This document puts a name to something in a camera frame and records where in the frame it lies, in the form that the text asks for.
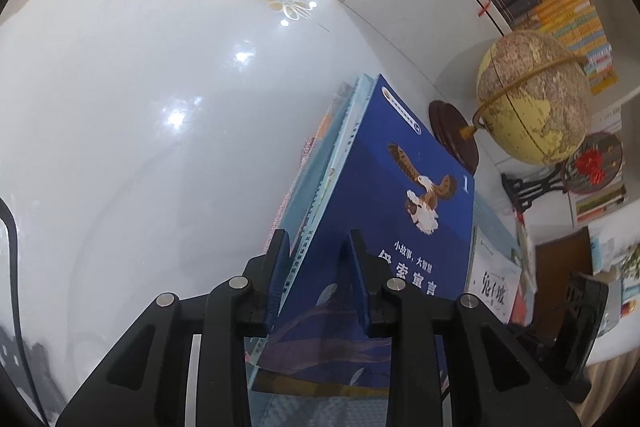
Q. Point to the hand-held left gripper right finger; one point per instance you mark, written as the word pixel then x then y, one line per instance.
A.
pixel 361 277

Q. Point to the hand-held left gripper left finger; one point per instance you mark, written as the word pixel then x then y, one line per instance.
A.
pixel 280 277

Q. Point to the blue eagle book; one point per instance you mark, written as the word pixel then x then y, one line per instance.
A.
pixel 380 132

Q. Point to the light blue book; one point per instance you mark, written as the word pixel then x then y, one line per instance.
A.
pixel 350 107

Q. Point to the row of yellow orange books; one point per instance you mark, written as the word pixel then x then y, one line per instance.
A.
pixel 575 27

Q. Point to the grey box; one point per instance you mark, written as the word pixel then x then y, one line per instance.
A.
pixel 610 314

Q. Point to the light blue pack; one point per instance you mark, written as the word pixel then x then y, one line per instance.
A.
pixel 602 252

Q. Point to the small potted plant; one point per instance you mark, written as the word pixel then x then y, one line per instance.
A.
pixel 631 259

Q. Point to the white rabbit book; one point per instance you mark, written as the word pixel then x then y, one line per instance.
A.
pixel 492 277

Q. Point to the round red ornament black stand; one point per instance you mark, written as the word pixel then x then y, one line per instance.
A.
pixel 595 162

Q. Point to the yellow desk globe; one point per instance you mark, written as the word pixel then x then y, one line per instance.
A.
pixel 530 97

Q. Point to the white bookshelf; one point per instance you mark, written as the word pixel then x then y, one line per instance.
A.
pixel 425 17

